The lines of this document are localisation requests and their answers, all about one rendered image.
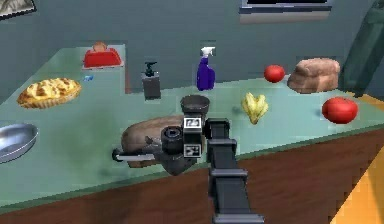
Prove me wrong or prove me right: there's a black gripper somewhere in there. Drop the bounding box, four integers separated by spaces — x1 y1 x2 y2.
112 125 198 177

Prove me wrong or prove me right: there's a brown round bread loaf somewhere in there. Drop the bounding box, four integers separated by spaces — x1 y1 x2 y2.
120 114 186 168

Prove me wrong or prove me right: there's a brown toast slice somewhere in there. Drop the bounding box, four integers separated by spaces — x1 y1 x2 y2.
92 41 109 54

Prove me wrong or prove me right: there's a grey soap dispenser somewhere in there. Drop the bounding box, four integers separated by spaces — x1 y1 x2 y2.
141 60 162 101

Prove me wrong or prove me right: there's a green topped brown counter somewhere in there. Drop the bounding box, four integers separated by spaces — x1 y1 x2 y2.
0 44 384 224

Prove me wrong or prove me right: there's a dark grey cup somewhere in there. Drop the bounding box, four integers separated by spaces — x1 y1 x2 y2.
180 94 211 118

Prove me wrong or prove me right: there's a purple spray bottle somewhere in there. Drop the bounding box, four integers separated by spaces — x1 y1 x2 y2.
196 46 217 92

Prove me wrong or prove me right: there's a red toaster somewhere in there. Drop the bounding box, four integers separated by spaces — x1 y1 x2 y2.
81 47 125 71

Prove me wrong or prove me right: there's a golden pie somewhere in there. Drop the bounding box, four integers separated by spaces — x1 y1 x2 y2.
16 77 83 110

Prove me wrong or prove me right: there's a yellow banana bunch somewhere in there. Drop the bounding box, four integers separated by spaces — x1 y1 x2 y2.
240 92 270 126

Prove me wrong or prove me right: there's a silver metal bowl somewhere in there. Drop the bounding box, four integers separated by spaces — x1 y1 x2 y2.
0 123 40 165

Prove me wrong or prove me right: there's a small red tomato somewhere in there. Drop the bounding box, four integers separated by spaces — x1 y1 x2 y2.
263 64 287 84

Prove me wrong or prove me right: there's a brown square bread loaf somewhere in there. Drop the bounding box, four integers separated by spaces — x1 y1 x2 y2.
286 57 342 95

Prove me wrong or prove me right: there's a large red tomato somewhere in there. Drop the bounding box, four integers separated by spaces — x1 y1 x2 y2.
321 96 360 125

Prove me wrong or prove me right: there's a dark green curtain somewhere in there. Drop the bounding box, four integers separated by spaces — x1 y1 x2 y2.
337 0 384 98

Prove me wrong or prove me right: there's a framed wall picture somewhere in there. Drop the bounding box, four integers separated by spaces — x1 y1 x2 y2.
0 0 37 21

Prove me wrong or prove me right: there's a window with grey frame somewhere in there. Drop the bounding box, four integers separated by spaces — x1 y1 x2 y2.
238 0 333 25

